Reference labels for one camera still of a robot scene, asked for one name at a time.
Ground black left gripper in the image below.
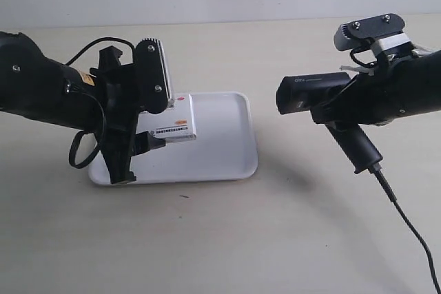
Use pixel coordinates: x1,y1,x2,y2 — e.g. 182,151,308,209
90,46,166,185

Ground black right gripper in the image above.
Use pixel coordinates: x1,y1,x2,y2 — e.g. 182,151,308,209
309,72,382,126

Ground white red medicine box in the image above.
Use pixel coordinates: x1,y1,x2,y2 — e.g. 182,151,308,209
146,94,196,143

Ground black handheld barcode scanner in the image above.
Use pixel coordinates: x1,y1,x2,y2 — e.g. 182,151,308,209
276,72,383,174

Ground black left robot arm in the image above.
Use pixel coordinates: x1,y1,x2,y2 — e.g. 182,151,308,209
1,32,174,184

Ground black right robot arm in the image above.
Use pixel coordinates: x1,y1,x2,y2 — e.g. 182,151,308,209
311,51,440,126

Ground white plastic tray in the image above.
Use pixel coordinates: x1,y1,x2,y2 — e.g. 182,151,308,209
88,91,259,186

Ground black scanner cable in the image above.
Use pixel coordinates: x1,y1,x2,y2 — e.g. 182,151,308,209
369,166,438,294

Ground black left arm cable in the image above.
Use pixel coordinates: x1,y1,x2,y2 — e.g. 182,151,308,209
63,37,136,169

